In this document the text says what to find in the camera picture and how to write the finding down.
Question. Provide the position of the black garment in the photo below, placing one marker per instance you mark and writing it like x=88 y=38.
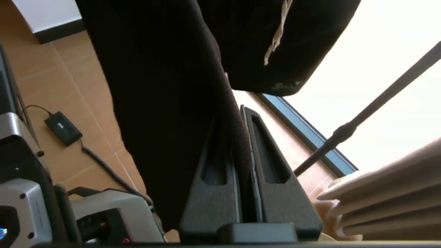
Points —
x=293 y=34

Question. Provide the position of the black power adapter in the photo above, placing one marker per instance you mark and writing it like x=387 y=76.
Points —
x=63 y=128

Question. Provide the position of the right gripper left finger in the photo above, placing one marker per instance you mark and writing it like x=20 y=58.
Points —
x=210 y=203

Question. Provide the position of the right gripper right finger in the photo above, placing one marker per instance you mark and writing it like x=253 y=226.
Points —
x=289 y=203

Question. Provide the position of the heap of clothes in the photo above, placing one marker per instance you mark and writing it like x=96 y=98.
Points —
x=165 y=103

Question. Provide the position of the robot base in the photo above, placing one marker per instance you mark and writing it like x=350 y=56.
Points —
x=20 y=165

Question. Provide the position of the black clothes rack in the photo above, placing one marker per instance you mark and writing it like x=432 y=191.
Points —
x=379 y=101

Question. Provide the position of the brown curtain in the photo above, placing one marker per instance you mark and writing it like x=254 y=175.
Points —
x=396 y=193

